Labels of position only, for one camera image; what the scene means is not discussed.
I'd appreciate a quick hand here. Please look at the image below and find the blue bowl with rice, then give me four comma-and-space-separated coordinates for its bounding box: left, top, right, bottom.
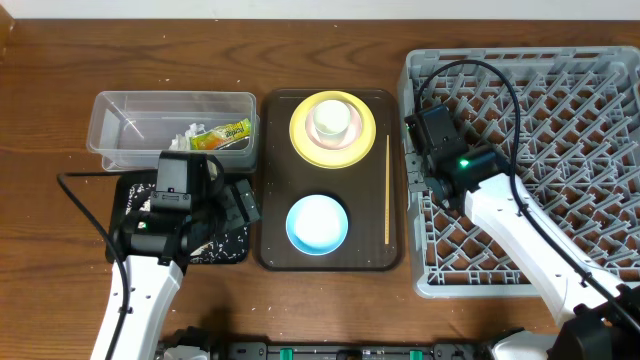
285, 194, 349, 256

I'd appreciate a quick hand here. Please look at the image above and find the white tissue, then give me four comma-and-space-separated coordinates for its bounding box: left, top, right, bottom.
169, 123, 205, 151

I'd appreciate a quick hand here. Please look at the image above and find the cream cup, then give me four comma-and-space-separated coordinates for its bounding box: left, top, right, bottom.
313, 100, 351, 144

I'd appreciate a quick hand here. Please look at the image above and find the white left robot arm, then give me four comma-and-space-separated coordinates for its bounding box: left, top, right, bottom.
91, 179, 260, 359

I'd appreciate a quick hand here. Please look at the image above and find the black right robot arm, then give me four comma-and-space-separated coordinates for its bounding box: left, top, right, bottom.
406, 145, 639, 360

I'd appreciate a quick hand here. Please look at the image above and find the clear plastic bin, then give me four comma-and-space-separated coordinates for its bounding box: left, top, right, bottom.
86, 91, 259, 173

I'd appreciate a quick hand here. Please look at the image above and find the grey dishwasher rack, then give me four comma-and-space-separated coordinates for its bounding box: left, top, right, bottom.
398, 47, 639, 298

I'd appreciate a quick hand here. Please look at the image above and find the black plastic tray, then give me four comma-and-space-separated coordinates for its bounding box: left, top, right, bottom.
104, 172, 254, 266

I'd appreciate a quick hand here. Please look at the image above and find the green snack wrapper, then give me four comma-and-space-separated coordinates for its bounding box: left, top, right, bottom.
189, 118, 251, 150

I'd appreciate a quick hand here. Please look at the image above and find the spilled rice pile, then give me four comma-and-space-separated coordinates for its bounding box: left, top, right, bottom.
113, 183, 250, 265

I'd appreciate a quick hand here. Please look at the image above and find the brown serving tray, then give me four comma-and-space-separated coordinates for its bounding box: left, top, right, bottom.
255, 89, 404, 272

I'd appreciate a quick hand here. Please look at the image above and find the yellow plate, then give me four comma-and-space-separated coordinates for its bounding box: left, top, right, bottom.
289, 90, 376, 169

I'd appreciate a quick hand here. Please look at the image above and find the pink bowl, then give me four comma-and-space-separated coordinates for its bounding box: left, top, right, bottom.
306, 101, 362, 150

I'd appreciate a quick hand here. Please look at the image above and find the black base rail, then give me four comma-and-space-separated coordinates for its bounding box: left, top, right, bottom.
154, 341, 496, 360

